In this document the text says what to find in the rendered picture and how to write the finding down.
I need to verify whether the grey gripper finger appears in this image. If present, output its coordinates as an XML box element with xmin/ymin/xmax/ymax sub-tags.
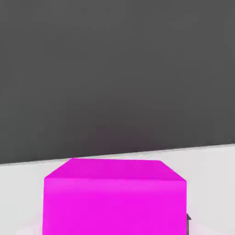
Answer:
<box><xmin>186</xmin><ymin>213</ymin><xmax>193</xmax><ymax>235</ymax></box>

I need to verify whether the small magenta cube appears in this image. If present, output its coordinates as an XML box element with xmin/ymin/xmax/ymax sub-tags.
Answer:
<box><xmin>42</xmin><ymin>157</ymin><xmax>188</xmax><ymax>235</ymax></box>

